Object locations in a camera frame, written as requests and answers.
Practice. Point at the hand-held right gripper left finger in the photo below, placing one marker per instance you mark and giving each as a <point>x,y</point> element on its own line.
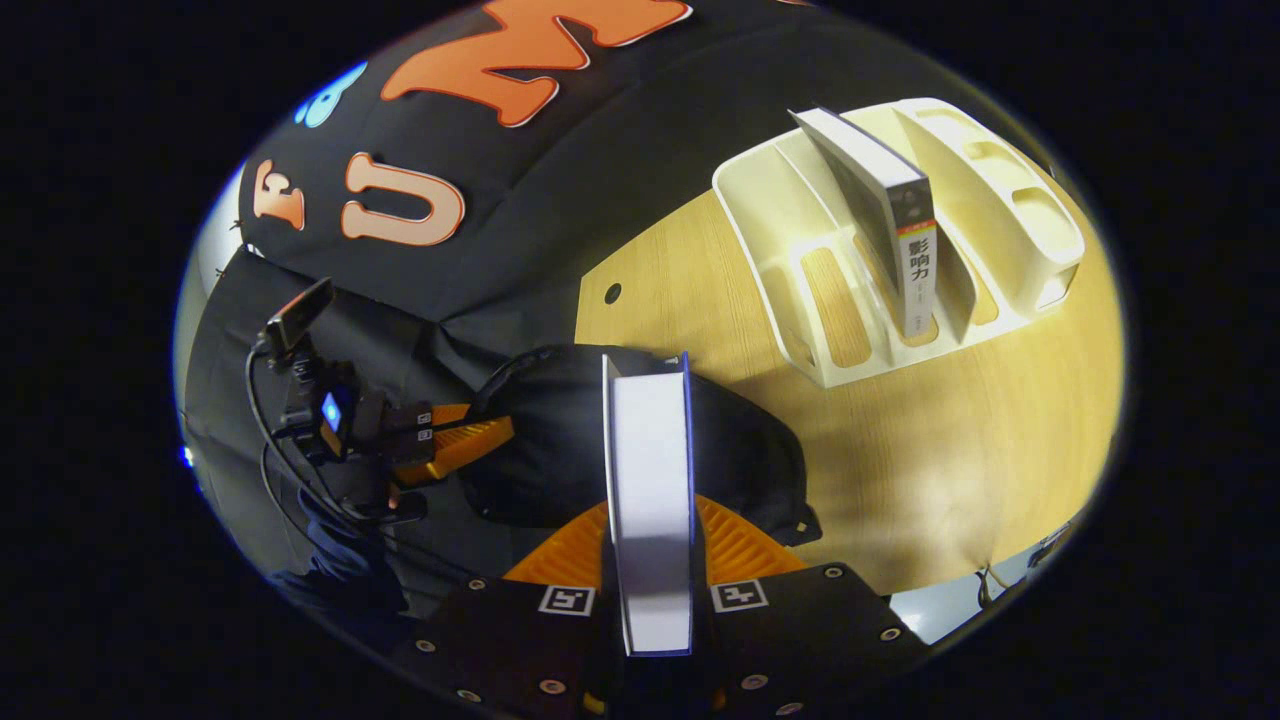
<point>510,640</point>

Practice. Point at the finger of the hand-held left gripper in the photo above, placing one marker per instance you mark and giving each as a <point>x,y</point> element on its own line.
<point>460,445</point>
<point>435,413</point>

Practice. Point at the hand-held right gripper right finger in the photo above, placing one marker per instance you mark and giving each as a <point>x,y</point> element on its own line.
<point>800,640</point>

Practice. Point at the black schoolbag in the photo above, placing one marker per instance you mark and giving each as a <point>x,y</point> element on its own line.
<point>550,450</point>

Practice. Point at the blue cover book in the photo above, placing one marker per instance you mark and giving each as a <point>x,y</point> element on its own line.
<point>650,500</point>

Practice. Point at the white plastic bookshelf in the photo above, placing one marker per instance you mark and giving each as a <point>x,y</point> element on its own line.
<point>770,240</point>

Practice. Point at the white spine book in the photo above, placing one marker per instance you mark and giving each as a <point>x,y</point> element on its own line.
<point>915,260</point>

